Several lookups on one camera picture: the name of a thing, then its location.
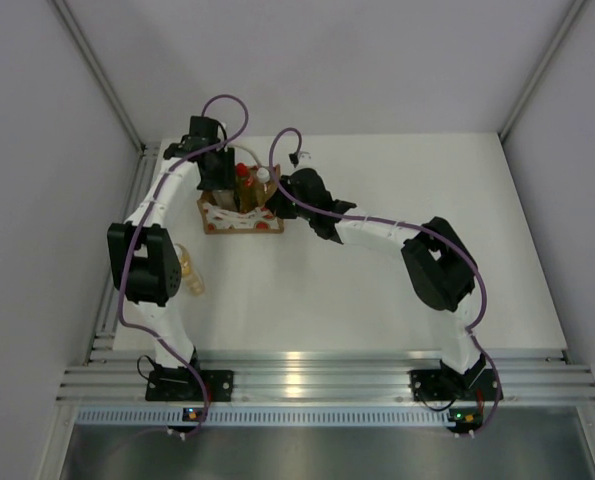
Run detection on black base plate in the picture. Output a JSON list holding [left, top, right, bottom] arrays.
[[145, 368, 234, 402], [409, 368, 499, 403]]

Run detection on left aluminium frame post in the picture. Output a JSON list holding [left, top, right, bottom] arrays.
[[47, 0, 145, 153]]

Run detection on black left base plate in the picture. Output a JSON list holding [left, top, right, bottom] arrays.
[[145, 368, 234, 402]]

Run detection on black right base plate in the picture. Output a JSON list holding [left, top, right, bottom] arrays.
[[409, 368, 499, 403]]

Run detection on right aluminium frame post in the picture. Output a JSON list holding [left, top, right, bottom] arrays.
[[498, 0, 591, 145]]

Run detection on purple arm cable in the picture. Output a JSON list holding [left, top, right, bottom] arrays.
[[266, 127, 504, 435], [117, 94, 251, 441]]

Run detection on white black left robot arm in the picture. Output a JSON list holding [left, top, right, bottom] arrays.
[[107, 115, 235, 400]]

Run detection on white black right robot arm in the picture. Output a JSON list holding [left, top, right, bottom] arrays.
[[265, 168, 486, 400]]

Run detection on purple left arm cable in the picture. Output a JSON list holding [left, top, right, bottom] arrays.
[[117, 94, 251, 441]]

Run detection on aluminium frame post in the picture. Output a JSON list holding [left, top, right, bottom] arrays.
[[498, 0, 591, 145], [47, 0, 145, 153]]

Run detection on yellow bottle red cap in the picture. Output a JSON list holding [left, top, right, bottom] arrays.
[[235, 163, 256, 213]]

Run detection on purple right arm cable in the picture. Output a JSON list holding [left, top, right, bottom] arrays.
[[266, 127, 504, 435]]

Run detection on white slotted cable duct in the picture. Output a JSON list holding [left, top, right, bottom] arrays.
[[76, 406, 455, 427]]

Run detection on amber bottle clear cap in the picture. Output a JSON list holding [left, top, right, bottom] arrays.
[[174, 243, 205, 297]]

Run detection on red dotted canvas bag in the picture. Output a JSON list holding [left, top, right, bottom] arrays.
[[197, 144, 284, 235]]

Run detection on clear bottle grey cap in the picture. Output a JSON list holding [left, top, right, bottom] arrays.
[[212, 189, 238, 212]]

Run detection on amber bottle white cap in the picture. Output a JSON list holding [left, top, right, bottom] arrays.
[[255, 167, 273, 208]]

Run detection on aluminium mounting rail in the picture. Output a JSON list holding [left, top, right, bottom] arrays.
[[57, 350, 595, 406]]

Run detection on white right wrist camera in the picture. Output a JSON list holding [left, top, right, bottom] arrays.
[[289, 151, 312, 169]]

